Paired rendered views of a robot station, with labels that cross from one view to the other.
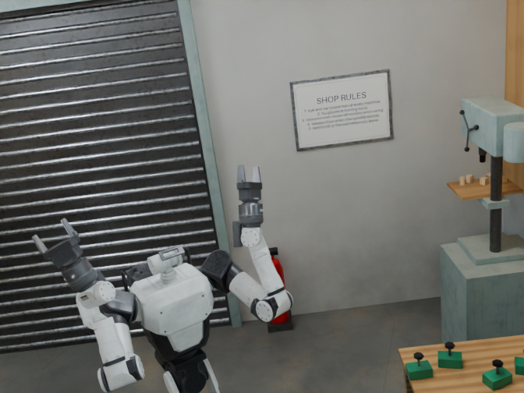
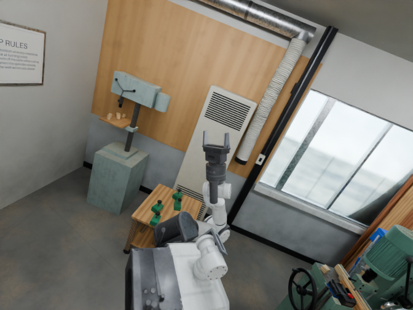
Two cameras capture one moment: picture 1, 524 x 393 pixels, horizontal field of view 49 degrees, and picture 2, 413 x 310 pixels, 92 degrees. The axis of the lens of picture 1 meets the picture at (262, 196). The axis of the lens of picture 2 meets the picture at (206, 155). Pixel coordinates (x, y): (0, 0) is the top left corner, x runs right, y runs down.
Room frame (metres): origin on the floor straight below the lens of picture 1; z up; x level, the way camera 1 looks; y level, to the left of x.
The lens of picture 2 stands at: (2.01, 0.84, 1.93)
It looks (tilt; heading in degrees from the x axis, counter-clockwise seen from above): 22 degrees down; 270
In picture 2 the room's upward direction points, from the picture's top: 23 degrees clockwise
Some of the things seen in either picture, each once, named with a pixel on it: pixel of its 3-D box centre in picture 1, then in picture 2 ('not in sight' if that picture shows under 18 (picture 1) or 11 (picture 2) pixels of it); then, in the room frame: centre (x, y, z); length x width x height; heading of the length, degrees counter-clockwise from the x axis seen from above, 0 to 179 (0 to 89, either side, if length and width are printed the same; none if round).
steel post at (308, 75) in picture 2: not in sight; (267, 149); (1.37, -1.56, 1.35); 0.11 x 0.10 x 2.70; 179
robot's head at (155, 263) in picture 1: (164, 263); (209, 259); (1.89, 0.38, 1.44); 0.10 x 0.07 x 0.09; 119
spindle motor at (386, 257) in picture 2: not in sight; (393, 251); (0.68, -0.31, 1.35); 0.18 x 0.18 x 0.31
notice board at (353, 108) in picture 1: (341, 111); (5, 55); (3.69, -0.59, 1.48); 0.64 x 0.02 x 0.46; 89
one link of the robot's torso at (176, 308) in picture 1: (169, 305); (170, 299); (1.94, 0.40, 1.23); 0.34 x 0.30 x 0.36; 119
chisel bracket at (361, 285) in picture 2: not in sight; (363, 284); (0.66, -0.31, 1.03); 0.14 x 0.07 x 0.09; 8
